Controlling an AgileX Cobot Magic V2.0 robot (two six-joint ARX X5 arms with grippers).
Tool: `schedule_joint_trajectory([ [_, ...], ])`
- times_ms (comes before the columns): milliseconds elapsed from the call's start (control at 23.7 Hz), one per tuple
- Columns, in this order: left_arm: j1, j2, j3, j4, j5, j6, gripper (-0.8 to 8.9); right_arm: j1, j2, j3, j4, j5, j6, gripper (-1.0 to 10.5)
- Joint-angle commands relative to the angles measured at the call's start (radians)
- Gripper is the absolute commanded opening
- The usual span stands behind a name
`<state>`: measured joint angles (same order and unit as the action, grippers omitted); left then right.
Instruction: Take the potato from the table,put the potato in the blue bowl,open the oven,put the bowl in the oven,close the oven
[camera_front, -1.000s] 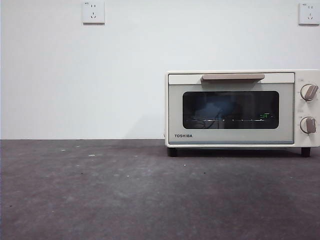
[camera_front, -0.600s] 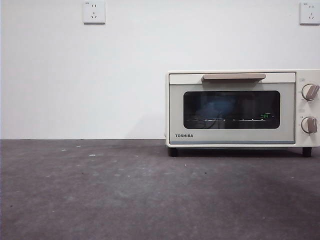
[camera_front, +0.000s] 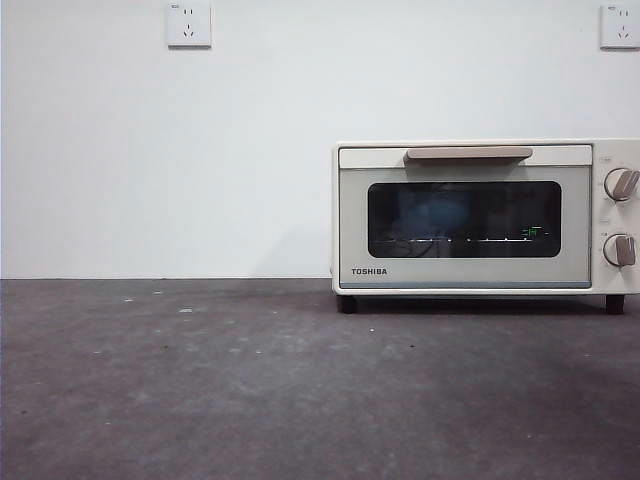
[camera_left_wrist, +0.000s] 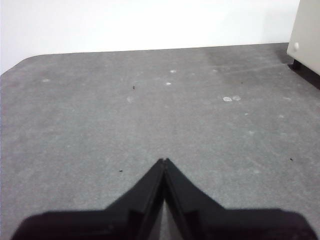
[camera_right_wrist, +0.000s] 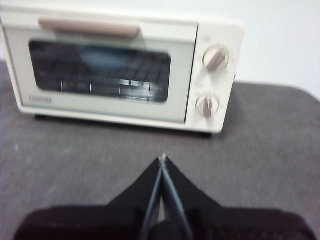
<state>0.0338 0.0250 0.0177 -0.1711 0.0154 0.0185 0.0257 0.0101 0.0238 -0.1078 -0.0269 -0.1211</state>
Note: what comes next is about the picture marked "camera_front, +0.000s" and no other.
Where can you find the blue ribbed bowl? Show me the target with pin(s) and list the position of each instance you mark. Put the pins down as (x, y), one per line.
(435, 215)

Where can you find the white beige oven knob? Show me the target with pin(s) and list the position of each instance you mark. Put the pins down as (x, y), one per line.
(621, 185)
(620, 250)

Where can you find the white Toshiba toaster oven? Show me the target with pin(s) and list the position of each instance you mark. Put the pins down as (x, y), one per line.
(620, 220)

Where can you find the white wall socket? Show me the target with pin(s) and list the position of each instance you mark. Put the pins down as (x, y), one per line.
(189, 25)
(621, 27)

